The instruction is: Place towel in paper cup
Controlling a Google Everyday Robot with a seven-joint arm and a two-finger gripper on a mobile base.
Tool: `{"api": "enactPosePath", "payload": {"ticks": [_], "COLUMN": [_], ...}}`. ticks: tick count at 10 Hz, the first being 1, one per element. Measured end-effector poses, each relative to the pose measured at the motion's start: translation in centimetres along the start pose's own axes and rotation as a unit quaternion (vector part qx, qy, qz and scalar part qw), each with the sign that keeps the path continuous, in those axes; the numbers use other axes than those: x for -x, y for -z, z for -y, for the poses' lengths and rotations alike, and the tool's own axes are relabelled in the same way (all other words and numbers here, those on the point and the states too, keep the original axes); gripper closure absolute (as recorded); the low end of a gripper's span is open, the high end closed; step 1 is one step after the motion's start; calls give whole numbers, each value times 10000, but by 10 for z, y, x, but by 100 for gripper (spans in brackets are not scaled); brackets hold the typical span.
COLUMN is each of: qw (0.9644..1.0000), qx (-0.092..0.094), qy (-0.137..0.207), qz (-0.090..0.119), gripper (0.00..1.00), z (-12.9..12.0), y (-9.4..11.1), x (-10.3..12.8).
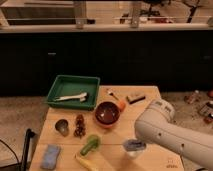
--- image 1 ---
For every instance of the brown pinecone-like object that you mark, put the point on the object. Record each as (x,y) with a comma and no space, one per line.
(80,130)

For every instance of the white bone-shaped toy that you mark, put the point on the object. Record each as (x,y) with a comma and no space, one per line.
(81,97)

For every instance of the small metal cup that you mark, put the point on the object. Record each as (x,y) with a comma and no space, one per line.
(62,127)

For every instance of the black and tan brush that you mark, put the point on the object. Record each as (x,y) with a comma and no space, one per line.
(134,99)

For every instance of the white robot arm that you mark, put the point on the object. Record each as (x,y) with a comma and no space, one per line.
(154,125)

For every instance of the green toy vegetable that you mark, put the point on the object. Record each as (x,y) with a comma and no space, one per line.
(93,142)

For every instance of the green plastic tray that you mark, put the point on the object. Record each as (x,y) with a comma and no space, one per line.
(69,85)

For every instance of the brown wooden bowl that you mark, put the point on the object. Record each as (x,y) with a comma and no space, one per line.
(107,114)

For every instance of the orange small object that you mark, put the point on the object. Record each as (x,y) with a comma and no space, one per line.
(121,105)

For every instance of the yellow toy banana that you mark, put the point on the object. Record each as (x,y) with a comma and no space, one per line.
(86,163)

